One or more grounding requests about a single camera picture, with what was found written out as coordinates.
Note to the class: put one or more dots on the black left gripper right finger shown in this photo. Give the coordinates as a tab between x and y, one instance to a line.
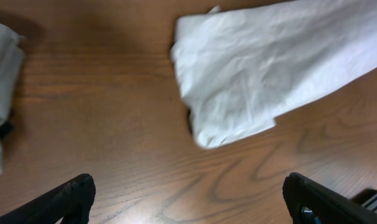
308	202

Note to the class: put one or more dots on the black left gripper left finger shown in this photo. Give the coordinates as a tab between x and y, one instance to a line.
69	203

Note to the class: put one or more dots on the white t-shirt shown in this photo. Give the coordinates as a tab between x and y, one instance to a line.
239	70

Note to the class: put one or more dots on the dark garment under shorts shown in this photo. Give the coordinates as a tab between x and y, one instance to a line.
5	129

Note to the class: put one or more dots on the folded khaki shorts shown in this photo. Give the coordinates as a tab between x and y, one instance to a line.
11	59

